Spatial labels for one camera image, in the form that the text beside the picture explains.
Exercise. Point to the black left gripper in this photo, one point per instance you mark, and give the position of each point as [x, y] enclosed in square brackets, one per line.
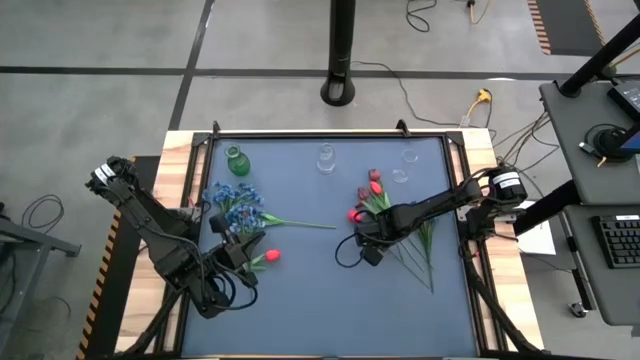
[232, 257]

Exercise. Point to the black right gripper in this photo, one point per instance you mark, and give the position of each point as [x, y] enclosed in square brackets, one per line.
[387, 225]

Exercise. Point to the bright red tulip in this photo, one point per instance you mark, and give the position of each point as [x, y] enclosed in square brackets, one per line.
[272, 255]
[376, 188]
[354, 216]

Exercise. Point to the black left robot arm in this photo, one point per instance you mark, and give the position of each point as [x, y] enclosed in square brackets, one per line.
[150, 225]

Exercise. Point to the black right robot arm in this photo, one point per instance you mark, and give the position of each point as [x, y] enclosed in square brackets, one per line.
[440, 202]

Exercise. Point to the clear tall glass vase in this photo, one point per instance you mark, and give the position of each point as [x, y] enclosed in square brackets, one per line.
[400, 175]

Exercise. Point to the clear ribbed glass vase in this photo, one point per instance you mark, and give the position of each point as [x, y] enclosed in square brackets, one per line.
[326, 160]

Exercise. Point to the green glass vase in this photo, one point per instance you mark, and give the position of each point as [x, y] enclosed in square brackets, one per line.
[238, 162]

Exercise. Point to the blue-grey table mat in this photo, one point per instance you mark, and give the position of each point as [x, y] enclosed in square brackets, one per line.
[325, 300]

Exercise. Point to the black mat with hazard edge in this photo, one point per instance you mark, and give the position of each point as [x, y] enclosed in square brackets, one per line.
[112, 290]

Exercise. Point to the white paper sheet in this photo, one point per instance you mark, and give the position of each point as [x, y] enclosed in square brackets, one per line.
[537, 240]

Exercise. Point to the yellow power plug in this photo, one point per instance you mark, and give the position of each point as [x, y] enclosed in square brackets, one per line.
[483, 95]

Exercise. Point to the black round pole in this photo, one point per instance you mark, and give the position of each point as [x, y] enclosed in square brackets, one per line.
[340, 50]

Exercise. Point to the grey side table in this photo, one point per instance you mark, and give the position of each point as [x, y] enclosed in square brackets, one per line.
[565, 140]

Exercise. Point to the grey metal cart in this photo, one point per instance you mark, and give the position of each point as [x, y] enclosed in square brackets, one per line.
[30, 235]

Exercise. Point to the caster wheel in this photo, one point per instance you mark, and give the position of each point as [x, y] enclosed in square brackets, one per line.
[579, 310]

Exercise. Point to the grey desk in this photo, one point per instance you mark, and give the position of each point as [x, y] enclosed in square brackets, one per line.
[600, 290]

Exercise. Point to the black keyboard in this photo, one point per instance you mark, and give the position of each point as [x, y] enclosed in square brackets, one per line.
[622, 242]

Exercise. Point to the black diagonal beam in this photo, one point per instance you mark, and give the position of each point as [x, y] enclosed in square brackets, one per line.
[595, 62]

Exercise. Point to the hazard striped floor mat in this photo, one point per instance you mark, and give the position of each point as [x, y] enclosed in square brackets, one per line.
[565, 25]

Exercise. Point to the black tablet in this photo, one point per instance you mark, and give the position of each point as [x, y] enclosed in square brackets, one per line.
[627, 95]

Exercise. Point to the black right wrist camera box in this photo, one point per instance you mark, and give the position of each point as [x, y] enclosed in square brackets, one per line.
[373, 255]

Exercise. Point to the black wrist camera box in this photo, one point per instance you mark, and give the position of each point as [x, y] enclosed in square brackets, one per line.
[220, 225]
[373, 255]

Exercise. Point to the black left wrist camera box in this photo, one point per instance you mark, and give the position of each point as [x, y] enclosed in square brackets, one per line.
[220, 225]

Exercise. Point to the black table frame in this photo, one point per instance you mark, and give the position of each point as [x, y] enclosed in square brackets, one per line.
[325, 135]

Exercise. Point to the black frame strut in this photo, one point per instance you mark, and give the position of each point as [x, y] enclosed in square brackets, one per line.
[500, 315]
[160, 320]

